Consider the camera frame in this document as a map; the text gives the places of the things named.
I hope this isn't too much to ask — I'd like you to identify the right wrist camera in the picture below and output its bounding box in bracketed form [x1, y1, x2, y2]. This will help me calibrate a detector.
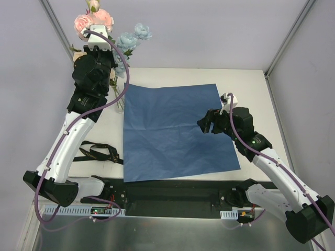
[219, 93, 238, 115]

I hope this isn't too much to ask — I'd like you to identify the cream rose stem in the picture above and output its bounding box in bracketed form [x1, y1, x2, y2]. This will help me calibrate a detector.
[69, 44, 115, 86]

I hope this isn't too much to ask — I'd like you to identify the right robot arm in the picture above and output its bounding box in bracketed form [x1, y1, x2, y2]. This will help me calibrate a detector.
[197, 107, 334, 243]

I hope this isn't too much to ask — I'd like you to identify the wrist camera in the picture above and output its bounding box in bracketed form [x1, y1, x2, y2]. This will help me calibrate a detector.
[219, 93, 238, 115]
[81, 25, 111, 51]

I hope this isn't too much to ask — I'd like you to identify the aluminium frame post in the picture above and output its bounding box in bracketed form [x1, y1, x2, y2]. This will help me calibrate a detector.
[264, 0, 317, 79]
[38, 0, 74, 64]

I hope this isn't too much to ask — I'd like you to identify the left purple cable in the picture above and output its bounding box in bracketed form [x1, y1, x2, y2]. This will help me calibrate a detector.
[33, 30, 131, 224]

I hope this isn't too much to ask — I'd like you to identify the blue flower stem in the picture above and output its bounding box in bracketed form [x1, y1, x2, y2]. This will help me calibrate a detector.
[113, 23, 152, 78]

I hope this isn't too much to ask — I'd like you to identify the purple cable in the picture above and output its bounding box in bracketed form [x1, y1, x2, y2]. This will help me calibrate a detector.
[33, 30, 131, 224]
[226, 93, 335, 251]

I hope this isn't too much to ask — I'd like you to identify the white cable duct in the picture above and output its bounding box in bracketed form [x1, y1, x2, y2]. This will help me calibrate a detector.
[57, 206, 126, 217]
[219, 209, 255, 220]

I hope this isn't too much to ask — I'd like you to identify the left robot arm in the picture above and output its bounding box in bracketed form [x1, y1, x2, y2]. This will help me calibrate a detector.
[23, 46, 116, 207]

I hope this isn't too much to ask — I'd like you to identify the blue wrapping paper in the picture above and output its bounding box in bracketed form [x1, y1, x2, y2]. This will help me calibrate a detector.
[123, 84, 240, 182]

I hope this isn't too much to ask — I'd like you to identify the pale pink rose stem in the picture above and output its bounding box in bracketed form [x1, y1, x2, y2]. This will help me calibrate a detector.
[74, 0, 114, 41]

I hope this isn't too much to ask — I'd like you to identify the clear glass vase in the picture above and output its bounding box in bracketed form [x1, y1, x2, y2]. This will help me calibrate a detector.
[111, 85, 125, 113]

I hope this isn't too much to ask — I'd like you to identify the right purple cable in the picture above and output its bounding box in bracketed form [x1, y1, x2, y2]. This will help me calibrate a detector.
[226, 93, 335, 251]

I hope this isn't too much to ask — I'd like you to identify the black printed ribbon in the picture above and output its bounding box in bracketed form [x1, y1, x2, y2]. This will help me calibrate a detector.
[73, 141, 124, 165]

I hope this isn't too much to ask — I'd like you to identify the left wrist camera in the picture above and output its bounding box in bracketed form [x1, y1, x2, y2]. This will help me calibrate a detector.
[81, 25, 111, 51]

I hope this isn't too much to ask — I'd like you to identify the right white cable duct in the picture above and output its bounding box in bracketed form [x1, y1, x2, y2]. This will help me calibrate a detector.
[219, 209, 255, 220]

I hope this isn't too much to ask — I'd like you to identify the left white cable duct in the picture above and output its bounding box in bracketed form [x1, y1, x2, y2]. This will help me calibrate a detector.
[57, 206, 126, 217]

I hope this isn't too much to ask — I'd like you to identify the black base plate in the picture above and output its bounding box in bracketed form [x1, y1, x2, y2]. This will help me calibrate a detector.
[80, 177, 265, 218]

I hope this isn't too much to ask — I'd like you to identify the left aluminium frame post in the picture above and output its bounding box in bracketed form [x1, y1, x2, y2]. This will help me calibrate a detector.
[38, 0, 74, 64]

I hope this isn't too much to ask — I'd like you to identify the right aluminium frame post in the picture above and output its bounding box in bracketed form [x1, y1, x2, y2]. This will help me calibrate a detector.
[264, 0, 317, 79]

